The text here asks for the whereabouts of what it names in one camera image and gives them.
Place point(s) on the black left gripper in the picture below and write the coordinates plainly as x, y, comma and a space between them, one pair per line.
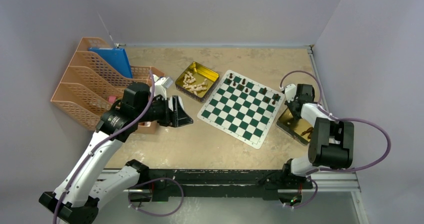
174, 116

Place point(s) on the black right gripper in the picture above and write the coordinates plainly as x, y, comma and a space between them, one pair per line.
289, 105

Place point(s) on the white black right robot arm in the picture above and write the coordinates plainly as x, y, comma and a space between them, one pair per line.
331, 142

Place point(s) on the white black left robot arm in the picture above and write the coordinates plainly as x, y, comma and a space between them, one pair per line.
79, 198

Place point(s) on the gold tin with dark pieces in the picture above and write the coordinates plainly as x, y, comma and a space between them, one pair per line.
300, 130

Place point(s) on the gold tin with light pieces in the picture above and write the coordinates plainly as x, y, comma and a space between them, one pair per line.
197, 81

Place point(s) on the green white chess board mat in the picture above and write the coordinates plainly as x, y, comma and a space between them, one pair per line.
244, 116

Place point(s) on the small orange plastic box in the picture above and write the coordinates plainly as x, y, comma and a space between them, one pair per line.
147, 127

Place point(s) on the pink bottle in rack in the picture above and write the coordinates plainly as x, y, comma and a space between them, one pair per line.
112, 99

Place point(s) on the blue folder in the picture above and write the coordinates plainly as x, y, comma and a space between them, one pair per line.
115, 57

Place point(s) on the orange plastic file rack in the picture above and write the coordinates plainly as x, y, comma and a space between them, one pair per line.
89, 80

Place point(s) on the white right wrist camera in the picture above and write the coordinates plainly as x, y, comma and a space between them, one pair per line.
290, 92

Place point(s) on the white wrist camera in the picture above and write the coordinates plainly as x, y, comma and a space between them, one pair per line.
161, 85
290, 92

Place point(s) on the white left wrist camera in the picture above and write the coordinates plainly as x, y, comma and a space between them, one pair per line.
161, 85

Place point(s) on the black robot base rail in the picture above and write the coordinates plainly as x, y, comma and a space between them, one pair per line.
269, 185

